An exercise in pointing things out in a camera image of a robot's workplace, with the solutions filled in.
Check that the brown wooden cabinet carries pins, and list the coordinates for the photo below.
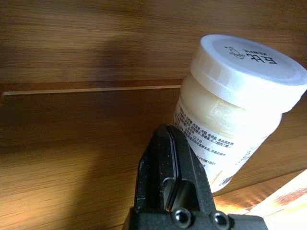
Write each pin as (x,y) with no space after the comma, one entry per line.
(72,72)

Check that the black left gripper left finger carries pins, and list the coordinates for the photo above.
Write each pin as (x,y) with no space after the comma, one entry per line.
(153,167)

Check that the white lidded jar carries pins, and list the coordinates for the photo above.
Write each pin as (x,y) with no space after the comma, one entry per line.
(227,119)

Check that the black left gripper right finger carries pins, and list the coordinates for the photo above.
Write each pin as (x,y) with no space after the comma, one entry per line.
(192,172)

